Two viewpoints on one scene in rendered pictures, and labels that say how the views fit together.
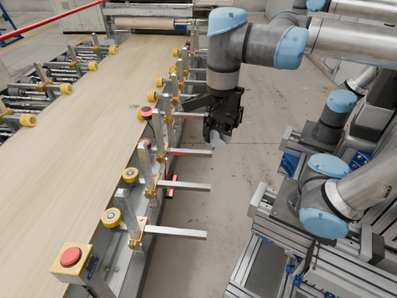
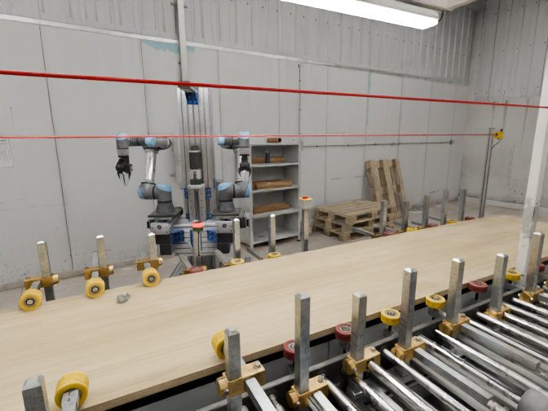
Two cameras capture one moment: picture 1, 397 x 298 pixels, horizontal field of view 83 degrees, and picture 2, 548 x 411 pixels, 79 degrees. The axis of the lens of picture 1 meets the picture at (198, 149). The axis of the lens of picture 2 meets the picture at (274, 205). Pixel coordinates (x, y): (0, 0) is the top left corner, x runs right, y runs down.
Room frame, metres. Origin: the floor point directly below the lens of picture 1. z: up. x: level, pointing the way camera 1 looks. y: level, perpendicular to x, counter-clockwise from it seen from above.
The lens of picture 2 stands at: (1.63, 2.04, 1.63)
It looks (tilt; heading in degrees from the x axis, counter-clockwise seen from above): 12 degrees down; 237
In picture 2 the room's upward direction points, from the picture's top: straight up
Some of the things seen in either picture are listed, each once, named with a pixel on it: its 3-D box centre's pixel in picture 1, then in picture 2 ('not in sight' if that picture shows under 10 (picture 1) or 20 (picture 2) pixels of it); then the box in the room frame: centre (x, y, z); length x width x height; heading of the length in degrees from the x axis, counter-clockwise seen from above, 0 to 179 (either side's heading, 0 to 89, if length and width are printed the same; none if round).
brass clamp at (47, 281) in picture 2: (181, 83); (41, 280); (1.75, 0.14, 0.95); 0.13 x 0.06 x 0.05; 174
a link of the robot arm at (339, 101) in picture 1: (338, 107); (163, 192); (0.93, -0.66, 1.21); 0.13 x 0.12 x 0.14; 143
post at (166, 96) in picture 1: (169, 126); (154, 273); (1.23, 0.19, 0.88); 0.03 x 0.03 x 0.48; 84
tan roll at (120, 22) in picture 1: (159, 23); not in sight; (3.38, 0.52, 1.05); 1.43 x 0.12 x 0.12; 84
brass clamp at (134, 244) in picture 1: (138, 232); not in sight; (0.51, 0.27, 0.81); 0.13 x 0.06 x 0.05; 174
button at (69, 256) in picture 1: (71, 256); not in sight; (0.23, 0.30, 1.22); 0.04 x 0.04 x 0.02
